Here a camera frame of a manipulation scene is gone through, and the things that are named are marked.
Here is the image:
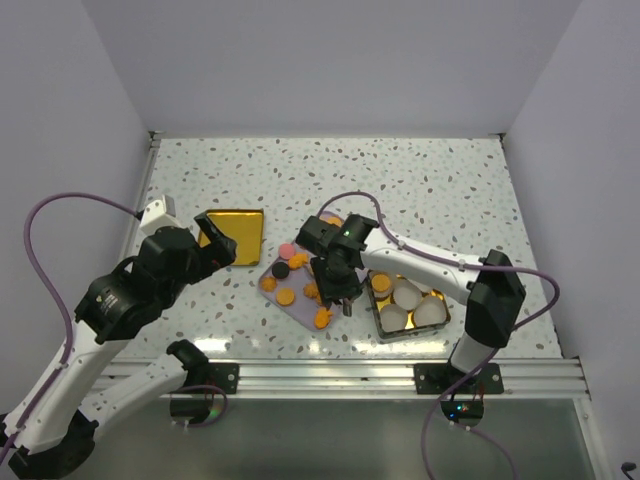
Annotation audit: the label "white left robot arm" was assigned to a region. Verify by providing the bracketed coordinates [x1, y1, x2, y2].
[1, 214, 236, 479]

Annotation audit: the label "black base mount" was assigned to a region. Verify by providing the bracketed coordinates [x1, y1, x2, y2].
[413, 363, 505, 395]
[199, 362, 240, 395]

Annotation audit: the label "black round cookie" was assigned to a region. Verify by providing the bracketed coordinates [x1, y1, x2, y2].
[271, 262, 290, 280]

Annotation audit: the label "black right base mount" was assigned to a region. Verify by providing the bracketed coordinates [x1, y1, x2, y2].
[413, 363, 505, 395]

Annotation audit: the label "gold tin lid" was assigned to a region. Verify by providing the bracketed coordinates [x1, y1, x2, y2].
[205, 209, 264, 267]

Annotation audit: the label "aluminium front rail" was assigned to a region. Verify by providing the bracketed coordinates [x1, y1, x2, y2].
[64, 355, 591, 401]

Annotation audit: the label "pink round cookie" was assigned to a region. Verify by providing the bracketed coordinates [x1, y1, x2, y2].
[278, 243, 296, 260]

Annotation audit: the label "orange star cookie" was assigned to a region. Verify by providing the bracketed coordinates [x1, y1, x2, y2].
[260, 276, 278, 292]
[303, 282, 319, 299]

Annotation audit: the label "orange fish cookie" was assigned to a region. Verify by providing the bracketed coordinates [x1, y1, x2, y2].
[313, 307, 334, 330]
[287, 252, 309, 270]

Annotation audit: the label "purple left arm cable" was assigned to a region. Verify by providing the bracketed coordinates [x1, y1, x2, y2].
[0, 192, 142, 451]

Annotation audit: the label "green gold cookie tin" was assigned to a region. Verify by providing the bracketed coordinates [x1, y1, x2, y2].
[365, 271, 451, 343]

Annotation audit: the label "lilac plastic tray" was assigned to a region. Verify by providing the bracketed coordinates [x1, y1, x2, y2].
[257, 210, 369, 332]

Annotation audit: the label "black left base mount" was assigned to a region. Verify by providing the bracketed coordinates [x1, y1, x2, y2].
[199, 362, 240, 395]

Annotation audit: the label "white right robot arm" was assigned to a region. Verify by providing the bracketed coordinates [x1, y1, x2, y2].
[295, 214, 526, 393]

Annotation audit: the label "metal tongs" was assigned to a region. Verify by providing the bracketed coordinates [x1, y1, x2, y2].
[342, 298, 353, 317]

